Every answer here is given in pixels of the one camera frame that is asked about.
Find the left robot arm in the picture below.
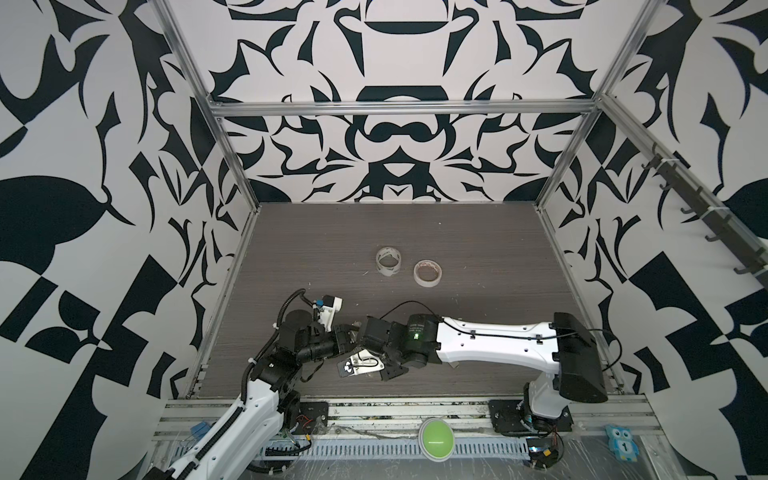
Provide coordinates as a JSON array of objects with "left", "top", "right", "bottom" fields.
[{"left": 144, "top": 310, "right": 359, "bottom": 479}]

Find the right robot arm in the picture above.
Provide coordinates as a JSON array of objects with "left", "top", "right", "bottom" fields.
[{"left": 358, "top": 312, "right": 608, "bottom": 435}]

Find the beige masking tape roll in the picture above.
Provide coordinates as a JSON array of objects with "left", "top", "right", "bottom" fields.
[{"left": 413, "top": 259, "right": 443, "bottom": 288}]

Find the clear tape roll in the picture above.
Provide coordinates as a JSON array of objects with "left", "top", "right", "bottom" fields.
[{"left": 375, "top": 246, "right": 402, "bottom": 277}]

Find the green push button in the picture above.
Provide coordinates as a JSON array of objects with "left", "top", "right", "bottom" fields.
[{"left": 418, "top": 418, "right": 456, "bottom": 462}]

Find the small electronics board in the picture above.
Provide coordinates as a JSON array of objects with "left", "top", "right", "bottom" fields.
[{"left": 524, "top": 435, "right": 565, "bottom": 471}]

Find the blue owl number tag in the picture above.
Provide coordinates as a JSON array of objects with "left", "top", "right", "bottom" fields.
[{"left": 605, "top": 425, "right": 639, "bottom": 463}]

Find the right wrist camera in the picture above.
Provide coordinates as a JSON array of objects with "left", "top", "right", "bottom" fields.
[{"left": 337, "top": 349, "right": 385, "bottom": 378}]

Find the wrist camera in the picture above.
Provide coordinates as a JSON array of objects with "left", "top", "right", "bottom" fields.
[
  {"left": 313, "top": 295, "right": 343, "bottom": 332},
  {"left": 337, "top": 349, "right": 385, "bottom": 378}
]

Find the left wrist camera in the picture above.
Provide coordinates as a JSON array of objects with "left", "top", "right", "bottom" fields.
[{"left": 313, "top": 295, "right": 343, "bottom": 332}]

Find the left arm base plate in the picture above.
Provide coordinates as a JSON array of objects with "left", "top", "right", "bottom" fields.
[{"left": 284, "top": 401, "right": 329, "bottom": 435}]

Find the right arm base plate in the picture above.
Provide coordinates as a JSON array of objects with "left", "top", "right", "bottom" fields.
[{"left": 488, "top": 399, "right": 573, "bottom": 437}]

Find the white slotted cable duct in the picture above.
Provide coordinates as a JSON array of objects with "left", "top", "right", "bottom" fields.
[{"left": 251, "top": 436, "right": 532, "bottom": 462}]

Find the black wall hook rail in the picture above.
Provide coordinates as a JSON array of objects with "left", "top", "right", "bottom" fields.
[{"left": 643, "top": 142, "right": 767, "bottom": 290}]

